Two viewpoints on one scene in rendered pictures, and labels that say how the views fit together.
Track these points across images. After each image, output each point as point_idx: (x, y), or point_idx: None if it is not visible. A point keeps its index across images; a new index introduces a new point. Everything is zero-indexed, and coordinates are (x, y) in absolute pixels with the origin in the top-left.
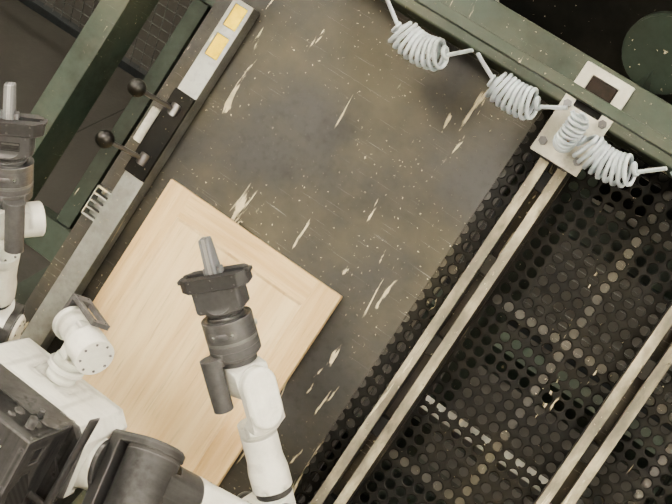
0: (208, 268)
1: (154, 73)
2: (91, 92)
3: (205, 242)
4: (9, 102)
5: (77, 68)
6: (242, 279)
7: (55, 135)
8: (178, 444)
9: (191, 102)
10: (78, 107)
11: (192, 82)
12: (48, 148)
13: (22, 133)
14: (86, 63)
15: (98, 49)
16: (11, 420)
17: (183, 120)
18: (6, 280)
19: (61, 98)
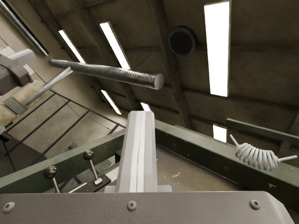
0: (135, 170)
1: (91, 179)
2: (57, 177)
3: (147, 114)
4: (19, 54)
5: (60, 158)
6: None
7: (21, 187)
8: None
9: (109, 181)
10: (45, 180)
11: (113, 174)
12: (10, 193)
13: (6, 63)
14: (66, 158)
15: (75, 154)
16: None
17: (99, 190)
18: None
19: (42, 167)
